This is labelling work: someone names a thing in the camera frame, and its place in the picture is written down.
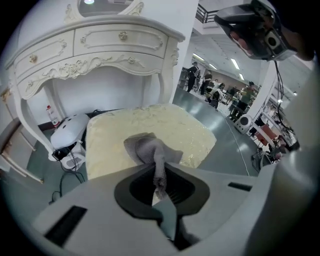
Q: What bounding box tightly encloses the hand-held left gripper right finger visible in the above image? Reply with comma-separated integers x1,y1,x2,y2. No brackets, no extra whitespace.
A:
164,161,260,245

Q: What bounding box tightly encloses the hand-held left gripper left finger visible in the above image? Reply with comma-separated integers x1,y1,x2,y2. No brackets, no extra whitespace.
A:
32,164,181,256

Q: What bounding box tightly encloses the grey cloth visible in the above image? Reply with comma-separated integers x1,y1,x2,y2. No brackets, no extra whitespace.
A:
123,132,185,201

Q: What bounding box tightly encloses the cream upholstered stool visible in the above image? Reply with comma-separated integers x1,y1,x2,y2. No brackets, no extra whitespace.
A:
84,103,217,181

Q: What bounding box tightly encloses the cream carved dressing table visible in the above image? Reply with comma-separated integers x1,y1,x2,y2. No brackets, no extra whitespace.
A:
4,0,186,157

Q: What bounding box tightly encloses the grey round pet carrier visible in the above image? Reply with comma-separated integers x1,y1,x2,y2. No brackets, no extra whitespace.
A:
234,114,253,135

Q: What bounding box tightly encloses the white round robot device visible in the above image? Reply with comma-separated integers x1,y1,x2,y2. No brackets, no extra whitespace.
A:
49,113,88,171

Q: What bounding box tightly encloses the clear bottle with red cap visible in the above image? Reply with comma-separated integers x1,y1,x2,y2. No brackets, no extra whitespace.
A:
45,104,60,127

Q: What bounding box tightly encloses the brown seat chair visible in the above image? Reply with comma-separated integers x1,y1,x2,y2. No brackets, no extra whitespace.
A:
0,84,45,185

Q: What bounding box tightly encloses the thin white floor cable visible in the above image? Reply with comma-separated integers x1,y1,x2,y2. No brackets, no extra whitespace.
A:
224,117,251,176

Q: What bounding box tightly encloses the black cable with power adapter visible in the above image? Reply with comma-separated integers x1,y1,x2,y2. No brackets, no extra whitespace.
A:
51,159,86,203

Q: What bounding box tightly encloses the black headset cable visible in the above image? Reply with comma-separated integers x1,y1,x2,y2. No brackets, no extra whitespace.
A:
273,59,286,106

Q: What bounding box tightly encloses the black head-mounted camera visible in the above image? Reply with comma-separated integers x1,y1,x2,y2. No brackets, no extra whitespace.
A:
214,0,298,62

